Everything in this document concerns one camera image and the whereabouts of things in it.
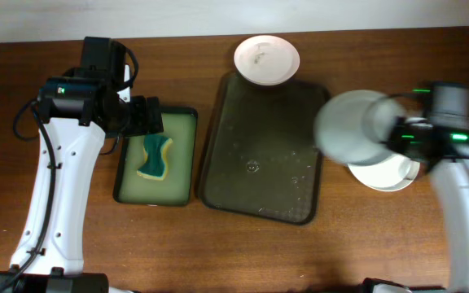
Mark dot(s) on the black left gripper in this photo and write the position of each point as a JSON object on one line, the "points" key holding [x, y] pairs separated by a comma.
{"points": [[146, 115]]}

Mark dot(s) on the cream white plate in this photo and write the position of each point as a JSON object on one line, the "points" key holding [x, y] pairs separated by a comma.
{"points": [[393, 174]]}

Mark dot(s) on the green yellow sponge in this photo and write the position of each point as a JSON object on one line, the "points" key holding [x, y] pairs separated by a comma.
{"points": [[155, 165]]}

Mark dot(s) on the grey white plate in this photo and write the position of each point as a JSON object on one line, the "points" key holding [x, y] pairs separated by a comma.
{"points": [[352, 127]]}

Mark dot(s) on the pink plate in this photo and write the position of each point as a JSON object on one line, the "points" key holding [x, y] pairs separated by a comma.
{"points": [[266, 60]]}

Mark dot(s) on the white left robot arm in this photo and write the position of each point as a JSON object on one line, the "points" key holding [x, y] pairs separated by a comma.
{"points": [[75, 114]]}

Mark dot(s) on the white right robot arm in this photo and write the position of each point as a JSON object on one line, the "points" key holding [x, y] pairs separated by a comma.
{"points": [[439, 139]]}

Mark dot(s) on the dark brown serving tray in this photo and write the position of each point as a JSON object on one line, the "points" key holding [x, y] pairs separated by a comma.
{"points": [[261, 159]]}

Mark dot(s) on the black soapy water container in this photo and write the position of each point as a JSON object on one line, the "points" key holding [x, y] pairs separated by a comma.
{"points": [[174, 189]]}

